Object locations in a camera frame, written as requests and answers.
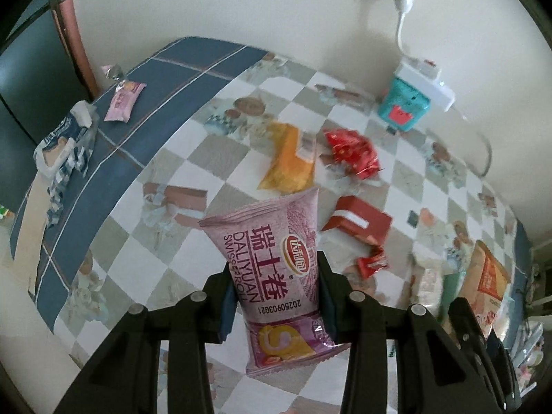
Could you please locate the teal box with red crab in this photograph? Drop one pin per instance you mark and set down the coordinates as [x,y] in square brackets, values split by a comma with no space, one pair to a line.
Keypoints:
[403,101]

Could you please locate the small pink candy packet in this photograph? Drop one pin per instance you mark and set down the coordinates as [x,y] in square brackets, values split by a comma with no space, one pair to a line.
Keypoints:
[123,101]

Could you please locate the white charger plug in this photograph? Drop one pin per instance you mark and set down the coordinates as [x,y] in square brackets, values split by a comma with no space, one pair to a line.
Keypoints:
[429,68]

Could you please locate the dark cabinet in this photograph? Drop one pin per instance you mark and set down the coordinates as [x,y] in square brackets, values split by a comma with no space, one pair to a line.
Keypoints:
[21,95]

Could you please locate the yellow cake packet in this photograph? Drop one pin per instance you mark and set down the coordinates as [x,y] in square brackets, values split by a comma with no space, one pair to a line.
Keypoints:
[284,159]

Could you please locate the red boxy snack packet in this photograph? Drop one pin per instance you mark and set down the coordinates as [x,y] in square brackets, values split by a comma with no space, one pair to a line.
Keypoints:
[358,222]

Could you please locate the red crinkled snack packet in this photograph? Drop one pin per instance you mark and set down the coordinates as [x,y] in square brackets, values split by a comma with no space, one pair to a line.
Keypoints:
[351,151]

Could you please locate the white power strip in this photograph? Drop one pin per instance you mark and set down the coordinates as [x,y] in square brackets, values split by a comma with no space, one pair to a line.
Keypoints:
[440,90]

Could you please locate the pile of clear plastic bags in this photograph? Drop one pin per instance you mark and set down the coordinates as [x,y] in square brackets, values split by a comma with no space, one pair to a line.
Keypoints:
[530,353]

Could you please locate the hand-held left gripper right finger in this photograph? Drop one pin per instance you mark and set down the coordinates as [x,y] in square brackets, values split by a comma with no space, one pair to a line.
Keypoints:
[330,306]

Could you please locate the orange bread packet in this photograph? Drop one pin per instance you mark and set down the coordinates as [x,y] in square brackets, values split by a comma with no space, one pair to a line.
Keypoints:
[487,276]

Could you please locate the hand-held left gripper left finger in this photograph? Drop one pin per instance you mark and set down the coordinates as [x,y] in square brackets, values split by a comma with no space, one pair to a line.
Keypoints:
[227,315]

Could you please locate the small red candy packet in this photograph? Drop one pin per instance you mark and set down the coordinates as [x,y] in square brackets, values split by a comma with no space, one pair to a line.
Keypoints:
[371,263]

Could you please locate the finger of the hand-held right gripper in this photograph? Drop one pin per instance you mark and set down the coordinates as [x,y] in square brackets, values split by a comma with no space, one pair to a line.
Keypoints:
[465,323]

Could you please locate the blue and white plastic bag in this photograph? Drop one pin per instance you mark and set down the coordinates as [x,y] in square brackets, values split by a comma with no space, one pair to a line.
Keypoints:
[64,142]

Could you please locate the pink cake roll packet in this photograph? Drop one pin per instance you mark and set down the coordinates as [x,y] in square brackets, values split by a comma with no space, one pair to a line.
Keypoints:
[276,258]

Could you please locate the clear candy wrapper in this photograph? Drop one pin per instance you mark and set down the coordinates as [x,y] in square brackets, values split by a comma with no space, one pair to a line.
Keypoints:
[113,72]

